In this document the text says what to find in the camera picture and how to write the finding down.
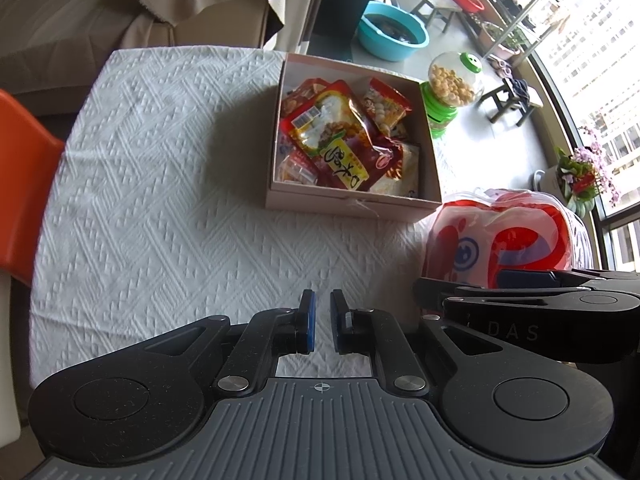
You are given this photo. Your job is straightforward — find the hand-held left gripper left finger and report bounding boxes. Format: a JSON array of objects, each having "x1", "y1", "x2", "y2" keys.
[{"x1": 145, "y1": 289, "x2": 317, "y2": 394}]

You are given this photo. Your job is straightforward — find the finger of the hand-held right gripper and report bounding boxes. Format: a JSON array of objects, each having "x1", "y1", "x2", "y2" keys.
[
  {"x1": 443, "y1": 291, "x2": 593, "y2": 318},
  {"x1": 414, "y1": 270, "x2": 606, "y2": 306}
]

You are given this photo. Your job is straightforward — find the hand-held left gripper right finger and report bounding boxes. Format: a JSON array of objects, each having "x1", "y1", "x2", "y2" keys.
[{"x1": 330, "y1": 289, "x2": 503, "y2": 394}]

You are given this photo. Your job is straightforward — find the pink cardboard box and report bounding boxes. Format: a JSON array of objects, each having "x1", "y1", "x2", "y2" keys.
[{"x1": 265, "y1": 52, "x2": 445, "y2": 225}]

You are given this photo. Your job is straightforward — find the yellow panda snack packet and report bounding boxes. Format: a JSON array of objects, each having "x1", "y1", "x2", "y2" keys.
[{"x1": 282, "y1": 80, "x2": 386, "y2": 161}]

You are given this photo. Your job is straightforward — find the red fried snack packet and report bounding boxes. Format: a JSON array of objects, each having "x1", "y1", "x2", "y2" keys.
[{"x1": 281, "y1": 77, "x2": 331, "y2": 116}]

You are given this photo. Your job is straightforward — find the red white tissue pack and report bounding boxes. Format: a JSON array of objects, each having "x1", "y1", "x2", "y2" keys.
[{"x1": 420, "y1": 187, "x2": 593, "y2": 291}]

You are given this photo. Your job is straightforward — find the potted pink flowers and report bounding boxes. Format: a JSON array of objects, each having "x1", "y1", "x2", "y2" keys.
[{"x1": 555, "y1": 127, "x2": 621, "y2": 221}]

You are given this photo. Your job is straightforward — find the small dark stool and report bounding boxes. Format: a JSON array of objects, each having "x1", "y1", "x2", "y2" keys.
[
  {"x1": 410, "y1": 0, "x2": 458, "y2": 36},
  {"x1": 477, "y1": 77, "x2": 543, "y2": 128}
]

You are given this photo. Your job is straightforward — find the white textured tablecloth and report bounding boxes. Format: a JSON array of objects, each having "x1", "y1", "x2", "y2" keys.
[{"x1": 29, "y1": 46, "x2": 596, "y2": 391}]

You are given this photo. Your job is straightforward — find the green candy dispenser jar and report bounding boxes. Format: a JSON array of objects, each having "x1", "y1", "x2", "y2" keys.
[{"x1": 419, "y1": 51, "x2": 485, "y2": 140}]

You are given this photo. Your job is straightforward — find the blue plastic basin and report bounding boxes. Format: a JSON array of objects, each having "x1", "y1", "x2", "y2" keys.
[{"x1": 357, "y1": 0, "x2": 431, "y2": 62}]

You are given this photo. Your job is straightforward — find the metal plant rack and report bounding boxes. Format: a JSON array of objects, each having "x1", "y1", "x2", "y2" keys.
[{"x1": 435, "y1": 0, "x2": 566, "y2": 66}]

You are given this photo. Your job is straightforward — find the orange chair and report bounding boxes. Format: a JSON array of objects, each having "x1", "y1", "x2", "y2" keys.
[{"x1": 0, "y1": 89, "x2": 66, "y2": 271}]

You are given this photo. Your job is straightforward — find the beige sofa cover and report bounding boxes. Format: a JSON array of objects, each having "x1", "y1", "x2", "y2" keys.
[{"x1": 0, "y1": 0, "x2": 301, "y2": 96}]

